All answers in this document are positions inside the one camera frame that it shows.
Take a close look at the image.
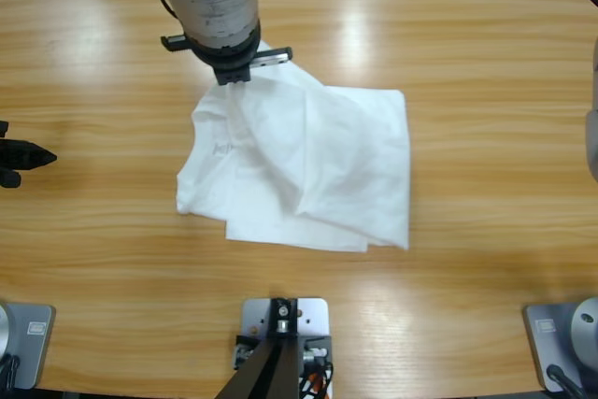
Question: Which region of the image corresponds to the white mounting block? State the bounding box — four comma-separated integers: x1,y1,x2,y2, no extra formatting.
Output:
240,296,334,399

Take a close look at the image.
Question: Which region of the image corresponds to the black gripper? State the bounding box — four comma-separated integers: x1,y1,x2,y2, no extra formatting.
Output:
161,26,293,88
0,121,59,190

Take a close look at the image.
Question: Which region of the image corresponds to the black base cable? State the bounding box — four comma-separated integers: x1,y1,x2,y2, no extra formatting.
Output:
0,354,22,391
546,363,588,393

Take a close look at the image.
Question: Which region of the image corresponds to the black stand clamp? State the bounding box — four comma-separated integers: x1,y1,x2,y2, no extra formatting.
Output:
233,332,335,372

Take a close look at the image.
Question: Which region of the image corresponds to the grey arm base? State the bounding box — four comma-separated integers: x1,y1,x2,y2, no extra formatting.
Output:
521,295,598,393
0,303,56,391

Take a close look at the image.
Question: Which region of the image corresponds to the orange cable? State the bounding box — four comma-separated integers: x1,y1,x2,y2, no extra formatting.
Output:
298,365,335,399

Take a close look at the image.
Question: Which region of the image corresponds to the white t-shirt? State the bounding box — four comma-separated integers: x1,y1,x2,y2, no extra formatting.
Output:
176,38,411,253

